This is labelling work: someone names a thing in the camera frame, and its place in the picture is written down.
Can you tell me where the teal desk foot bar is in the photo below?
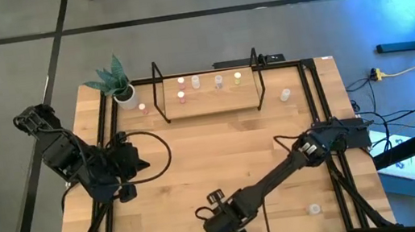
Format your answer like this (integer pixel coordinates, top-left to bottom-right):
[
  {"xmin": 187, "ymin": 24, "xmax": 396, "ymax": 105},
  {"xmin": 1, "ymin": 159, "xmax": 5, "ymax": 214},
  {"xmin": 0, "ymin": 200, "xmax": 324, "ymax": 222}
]
[{"xmin": 375, "ymin": 39, "xmax": 415, "ymax": 56}]

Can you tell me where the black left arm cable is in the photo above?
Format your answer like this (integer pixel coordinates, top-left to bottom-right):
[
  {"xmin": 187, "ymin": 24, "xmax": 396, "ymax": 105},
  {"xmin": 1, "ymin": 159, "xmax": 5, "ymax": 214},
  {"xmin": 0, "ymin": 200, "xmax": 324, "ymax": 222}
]
[{"xmin": 102, "ymin": 125, "xmax": 176, "ymax": 190}]

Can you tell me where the wooden shelf with black frame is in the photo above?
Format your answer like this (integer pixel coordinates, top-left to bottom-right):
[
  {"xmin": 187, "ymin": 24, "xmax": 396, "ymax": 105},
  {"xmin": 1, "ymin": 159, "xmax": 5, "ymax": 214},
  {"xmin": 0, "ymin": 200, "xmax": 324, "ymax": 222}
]
[{"xmin": 148, "ymin": 46, "xmax": 269, "ymax": 126}]

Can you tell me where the white board with blue print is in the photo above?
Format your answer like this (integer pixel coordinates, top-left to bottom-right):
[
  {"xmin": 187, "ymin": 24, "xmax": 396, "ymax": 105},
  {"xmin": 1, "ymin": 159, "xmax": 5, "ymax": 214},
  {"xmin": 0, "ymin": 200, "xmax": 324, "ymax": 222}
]
[{"xmin": 367, "ymin": 123, "xmax": 415, "ymax": 187}]

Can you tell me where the green plant in white pot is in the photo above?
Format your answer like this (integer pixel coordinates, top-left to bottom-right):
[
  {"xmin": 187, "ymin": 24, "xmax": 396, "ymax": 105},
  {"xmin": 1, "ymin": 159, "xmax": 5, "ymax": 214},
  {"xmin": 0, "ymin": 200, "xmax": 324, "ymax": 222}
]
[{"xmin": 80, "ymin": 51, "xmax": 141, "ymax": 117}]

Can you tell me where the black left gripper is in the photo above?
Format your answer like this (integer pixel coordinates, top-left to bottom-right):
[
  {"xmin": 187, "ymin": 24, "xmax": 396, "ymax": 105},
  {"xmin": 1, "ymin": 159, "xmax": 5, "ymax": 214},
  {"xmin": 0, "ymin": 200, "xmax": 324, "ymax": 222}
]
[{"xmin": 106, "ymin": 139, "xmax": 152, "ymax": 180}]

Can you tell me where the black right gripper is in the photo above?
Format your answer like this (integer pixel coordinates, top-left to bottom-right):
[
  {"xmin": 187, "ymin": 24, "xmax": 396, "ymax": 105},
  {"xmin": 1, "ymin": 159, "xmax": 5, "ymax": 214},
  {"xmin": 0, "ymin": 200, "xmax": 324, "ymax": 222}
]
[{"xmin": 197, "ymin": 185, "xmax": 251, "ymax": 232}]

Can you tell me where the large bottle with pink pills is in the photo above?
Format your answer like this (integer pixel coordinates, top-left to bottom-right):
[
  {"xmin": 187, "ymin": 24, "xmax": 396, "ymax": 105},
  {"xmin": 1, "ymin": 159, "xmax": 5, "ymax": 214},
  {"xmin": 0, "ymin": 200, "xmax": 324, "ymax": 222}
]
[{"xmin": 306, "ymin": 202, "xmax": 323, "ymax": 217}]

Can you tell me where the yellow power plug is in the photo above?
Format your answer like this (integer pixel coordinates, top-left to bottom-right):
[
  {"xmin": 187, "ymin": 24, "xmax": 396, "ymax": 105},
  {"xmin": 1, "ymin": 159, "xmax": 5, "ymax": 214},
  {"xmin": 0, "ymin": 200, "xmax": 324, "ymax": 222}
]
[{"xmin": 367, "ymin": 66, "xmax": 387, "ymax": 85}]

